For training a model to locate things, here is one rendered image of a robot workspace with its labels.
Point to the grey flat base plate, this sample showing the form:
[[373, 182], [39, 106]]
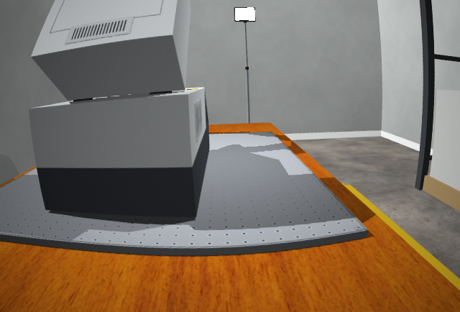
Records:
[[257, 196]]

